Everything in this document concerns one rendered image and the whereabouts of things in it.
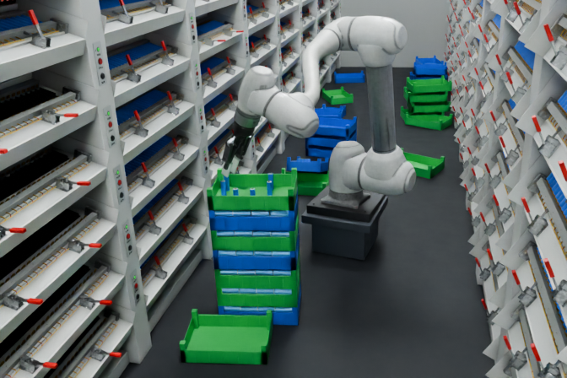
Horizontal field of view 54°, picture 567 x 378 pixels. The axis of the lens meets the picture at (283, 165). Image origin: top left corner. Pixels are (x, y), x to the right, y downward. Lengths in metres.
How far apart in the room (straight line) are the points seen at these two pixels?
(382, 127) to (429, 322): 0.77
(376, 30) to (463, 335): 1.15
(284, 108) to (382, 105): 0.59
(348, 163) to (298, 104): 0.71
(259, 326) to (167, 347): 0.34
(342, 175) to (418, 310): 0.65
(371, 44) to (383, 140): 0.41
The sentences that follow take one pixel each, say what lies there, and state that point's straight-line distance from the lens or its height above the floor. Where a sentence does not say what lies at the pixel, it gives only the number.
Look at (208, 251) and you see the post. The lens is 2.61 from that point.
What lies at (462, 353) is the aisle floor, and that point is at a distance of 2.12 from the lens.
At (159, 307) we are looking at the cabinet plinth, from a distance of 2.28.
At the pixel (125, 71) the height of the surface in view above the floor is 0.96.
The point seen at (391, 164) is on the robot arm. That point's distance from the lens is 2.35.
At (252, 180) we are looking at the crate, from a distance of 2.12.
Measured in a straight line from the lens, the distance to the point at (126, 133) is 1.96.
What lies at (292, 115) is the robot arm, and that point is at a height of 0.83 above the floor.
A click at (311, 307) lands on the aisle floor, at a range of 2.28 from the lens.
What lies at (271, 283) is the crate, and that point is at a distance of 2.09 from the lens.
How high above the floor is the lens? 1.33
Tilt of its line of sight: 22 degrees down
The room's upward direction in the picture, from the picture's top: 2 degrees counter-clockwise
